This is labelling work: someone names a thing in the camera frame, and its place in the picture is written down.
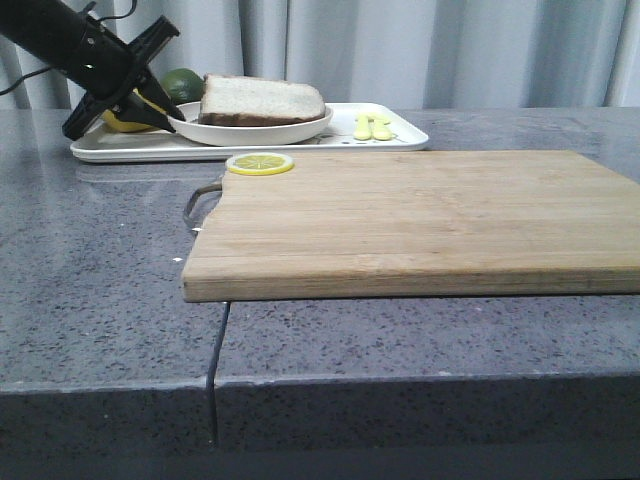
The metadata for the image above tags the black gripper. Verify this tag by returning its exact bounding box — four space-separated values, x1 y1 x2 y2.
61 16 185 140

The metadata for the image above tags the white round plate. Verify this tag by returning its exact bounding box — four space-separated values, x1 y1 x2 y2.
168 102 333 147

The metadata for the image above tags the bread slice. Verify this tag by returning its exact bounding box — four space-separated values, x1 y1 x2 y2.
199 74 326 116
198 111 325 127

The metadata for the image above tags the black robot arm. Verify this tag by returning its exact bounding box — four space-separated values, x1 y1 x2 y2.
1 1 184 140

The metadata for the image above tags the white bear-print tray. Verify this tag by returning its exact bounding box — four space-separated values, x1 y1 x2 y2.
71 103 429 163

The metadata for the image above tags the yellow lemon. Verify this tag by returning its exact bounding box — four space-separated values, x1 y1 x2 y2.
101 88 167 134

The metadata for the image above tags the green lime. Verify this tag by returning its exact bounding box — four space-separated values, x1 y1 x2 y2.
160 68 204 105

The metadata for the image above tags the lemon slice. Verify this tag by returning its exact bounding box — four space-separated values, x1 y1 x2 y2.
225 152 295 176

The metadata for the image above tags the wooden cutting board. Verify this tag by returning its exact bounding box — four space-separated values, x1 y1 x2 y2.
182 150 639 302

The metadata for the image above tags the metal cutting board handle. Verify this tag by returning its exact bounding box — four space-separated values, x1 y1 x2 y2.
182 177 223 236

